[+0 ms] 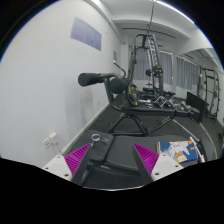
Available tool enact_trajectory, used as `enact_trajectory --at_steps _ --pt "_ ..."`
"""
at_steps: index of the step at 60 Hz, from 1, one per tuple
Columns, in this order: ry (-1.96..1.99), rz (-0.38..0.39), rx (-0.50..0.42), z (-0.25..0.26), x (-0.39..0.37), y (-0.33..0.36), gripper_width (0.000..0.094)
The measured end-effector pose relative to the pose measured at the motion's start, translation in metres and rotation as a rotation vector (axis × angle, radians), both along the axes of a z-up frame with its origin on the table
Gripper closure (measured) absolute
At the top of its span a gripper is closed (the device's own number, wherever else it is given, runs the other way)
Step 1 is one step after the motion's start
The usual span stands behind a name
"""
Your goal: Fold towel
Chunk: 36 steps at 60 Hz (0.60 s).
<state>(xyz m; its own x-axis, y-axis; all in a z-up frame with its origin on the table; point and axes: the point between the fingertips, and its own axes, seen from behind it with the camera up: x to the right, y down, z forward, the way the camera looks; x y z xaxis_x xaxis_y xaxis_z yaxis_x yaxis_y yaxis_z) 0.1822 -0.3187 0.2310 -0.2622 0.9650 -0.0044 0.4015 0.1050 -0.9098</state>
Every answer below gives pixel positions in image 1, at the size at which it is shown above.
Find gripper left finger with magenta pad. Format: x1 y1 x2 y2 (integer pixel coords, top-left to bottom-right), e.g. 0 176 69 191
43 144 91 181

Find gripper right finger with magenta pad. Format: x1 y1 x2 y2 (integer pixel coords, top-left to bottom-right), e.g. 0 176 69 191
132 143 182 182

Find black weight bench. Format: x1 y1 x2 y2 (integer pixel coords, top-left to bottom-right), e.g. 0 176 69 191
73 73 217 190

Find grey window curtains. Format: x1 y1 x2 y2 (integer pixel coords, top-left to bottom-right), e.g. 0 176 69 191
133 49 199 90

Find white wall power outlet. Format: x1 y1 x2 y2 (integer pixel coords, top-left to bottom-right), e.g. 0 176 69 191
42 132 58 148

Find metal carabiner ring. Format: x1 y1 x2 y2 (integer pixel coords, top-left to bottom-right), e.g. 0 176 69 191
90 133 102 146

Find grey cable gym machine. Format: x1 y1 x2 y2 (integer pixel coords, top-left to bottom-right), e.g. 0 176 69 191
128 33 174 100

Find purple wall poster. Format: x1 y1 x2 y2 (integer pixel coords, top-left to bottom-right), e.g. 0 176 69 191
70 18 102 50

